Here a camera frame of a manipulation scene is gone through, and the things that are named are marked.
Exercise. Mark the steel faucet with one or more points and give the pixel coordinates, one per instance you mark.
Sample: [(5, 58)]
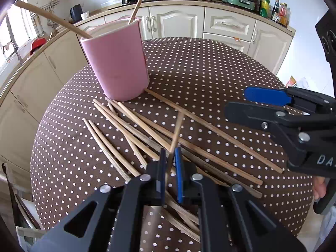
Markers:
[(15, 53)]

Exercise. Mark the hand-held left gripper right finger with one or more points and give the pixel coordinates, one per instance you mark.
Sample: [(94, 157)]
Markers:
[(179, 178)]

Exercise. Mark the wall utensil rack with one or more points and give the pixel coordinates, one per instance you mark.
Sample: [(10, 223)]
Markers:
[(50, 5)]

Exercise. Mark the light wooden chopstick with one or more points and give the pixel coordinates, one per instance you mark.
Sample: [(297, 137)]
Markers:
[(52, 19), (141, 1), (176, 134)]

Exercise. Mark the stacked white bowls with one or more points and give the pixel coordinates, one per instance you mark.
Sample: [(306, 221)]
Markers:
[(57, 29)]

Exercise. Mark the small white cup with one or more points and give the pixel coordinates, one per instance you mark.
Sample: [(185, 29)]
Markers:
[(84, 15)]

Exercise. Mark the pink cup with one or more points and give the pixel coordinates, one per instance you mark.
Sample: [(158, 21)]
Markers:
[(115, 63)]

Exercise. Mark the bunch of wooden chopsticks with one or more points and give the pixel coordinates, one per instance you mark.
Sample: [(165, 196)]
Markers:
[(210, 128)]

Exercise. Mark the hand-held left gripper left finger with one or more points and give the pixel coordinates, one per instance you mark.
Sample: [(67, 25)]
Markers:
[(160, 178)]

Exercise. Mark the dark wooden frame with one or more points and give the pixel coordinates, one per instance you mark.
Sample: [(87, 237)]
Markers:
[(15, 197)]

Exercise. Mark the red basin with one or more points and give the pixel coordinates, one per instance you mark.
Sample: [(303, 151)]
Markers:
[(38, 44)]

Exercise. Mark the white plastic bag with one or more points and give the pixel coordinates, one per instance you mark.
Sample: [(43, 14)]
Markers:
[(304, 83)]

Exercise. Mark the dark sauce bottle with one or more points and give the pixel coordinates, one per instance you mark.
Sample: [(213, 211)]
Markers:
[(275, 10)]

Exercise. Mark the kitchen window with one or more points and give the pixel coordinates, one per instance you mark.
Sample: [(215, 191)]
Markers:
[(15, 18)]

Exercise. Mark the green yellow bottle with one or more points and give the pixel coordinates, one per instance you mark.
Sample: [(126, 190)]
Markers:
[(265, 5)]

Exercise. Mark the black electric kettle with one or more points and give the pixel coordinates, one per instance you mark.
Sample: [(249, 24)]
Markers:
[(76, 13)]

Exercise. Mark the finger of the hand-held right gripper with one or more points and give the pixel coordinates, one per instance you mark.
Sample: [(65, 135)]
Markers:
[(249, 113), (267, 97)]

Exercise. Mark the person's right hand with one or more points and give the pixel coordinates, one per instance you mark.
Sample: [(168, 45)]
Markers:
[(318, 186)]

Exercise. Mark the orange oil bottle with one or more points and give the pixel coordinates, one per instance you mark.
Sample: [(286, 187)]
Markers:
[(283, 15)]

